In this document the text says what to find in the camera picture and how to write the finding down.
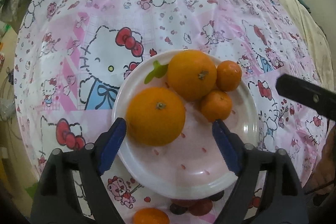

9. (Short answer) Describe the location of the small mandarin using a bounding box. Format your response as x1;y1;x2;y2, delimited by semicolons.
133;208;170;224
200;90;232;122
217;60;242;92

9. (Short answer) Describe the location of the large orange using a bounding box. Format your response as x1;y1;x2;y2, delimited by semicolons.
125;87;186;147
167;50;217;101

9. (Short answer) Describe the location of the person's right hand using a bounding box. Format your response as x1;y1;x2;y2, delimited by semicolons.
304;126;335;209

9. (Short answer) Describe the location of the pink white strawberry plate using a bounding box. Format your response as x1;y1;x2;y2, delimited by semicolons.
112;49;260;200

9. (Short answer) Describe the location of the pink Hello Kitty bedsheet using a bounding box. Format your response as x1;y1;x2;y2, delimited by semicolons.
14;0;329;223

